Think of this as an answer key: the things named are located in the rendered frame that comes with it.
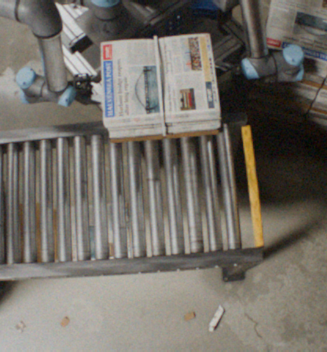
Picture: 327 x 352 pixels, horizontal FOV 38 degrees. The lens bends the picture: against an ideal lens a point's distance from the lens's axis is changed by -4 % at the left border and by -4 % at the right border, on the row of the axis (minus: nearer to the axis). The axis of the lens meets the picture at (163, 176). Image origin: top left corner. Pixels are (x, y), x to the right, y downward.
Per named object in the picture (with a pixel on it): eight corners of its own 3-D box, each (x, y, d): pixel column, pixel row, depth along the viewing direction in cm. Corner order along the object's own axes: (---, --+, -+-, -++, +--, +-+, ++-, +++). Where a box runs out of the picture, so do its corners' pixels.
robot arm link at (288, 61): (279, 65, 161) (274, 79, 172) (309, 59, 161) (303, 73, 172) (271, 46, 163) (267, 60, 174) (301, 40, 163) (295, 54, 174)
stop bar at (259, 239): (250, 126, 174) (251, 124, 172) (264, 247, 163) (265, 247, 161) (240, 126, 174) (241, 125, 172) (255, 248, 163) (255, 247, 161)
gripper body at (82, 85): (90, 90, 173) (57, 93, 173) (93, 100, 181) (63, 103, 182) (90, 71, 175) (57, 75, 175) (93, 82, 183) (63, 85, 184)
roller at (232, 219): (228, 125, 180) (229, 119, 175) (241, 252, 168) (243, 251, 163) (214, 126, 180) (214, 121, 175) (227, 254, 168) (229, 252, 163)
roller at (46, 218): (53, 140, 182) (50, 135, 177) (56, 265, 170) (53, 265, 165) (41, 141, 182) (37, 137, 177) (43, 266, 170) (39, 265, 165)
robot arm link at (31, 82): (46, 71, 164) (54, 85, 175) (20, 62, 166) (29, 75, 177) (36, 90, 163) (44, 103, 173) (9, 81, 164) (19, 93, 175)
